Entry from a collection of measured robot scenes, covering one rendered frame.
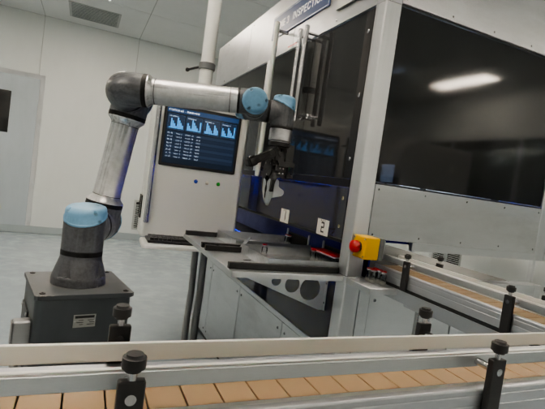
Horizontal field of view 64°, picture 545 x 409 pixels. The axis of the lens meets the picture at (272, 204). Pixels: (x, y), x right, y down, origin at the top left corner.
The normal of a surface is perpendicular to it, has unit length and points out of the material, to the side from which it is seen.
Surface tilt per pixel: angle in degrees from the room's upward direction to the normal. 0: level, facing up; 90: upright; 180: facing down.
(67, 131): 90
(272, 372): 90
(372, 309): 90
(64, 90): 90
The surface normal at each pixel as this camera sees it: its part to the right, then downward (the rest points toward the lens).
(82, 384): 0.40, 0.11
